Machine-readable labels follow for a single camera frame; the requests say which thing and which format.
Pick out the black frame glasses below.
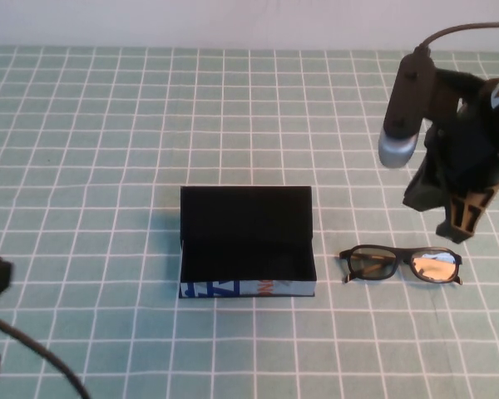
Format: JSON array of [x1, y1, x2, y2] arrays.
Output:
[[338, 244, 464, 287]]

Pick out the black camera cable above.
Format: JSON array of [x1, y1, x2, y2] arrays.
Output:
[[415, 19, 499, 54], [0, 309, 91, 399]]

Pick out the black glasses case blue print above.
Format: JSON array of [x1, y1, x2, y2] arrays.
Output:
[[178, 185, 318, 301]]

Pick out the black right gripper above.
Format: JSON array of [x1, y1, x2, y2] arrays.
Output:
[[402, 68, 499, 245]]

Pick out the green checkered tablecloth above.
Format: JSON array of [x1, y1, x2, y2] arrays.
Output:
[[0, 44, 499, 399]]

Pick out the black right camera cable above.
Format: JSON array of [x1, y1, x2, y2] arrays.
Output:
[[415, 19, 499, 54]]

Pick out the right wrist camera silver end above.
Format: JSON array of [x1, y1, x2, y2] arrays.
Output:
[[377, 44, 437, 170]]

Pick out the black left camera cable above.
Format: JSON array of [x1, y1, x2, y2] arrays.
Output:
[[0, 309, 91, 399]]

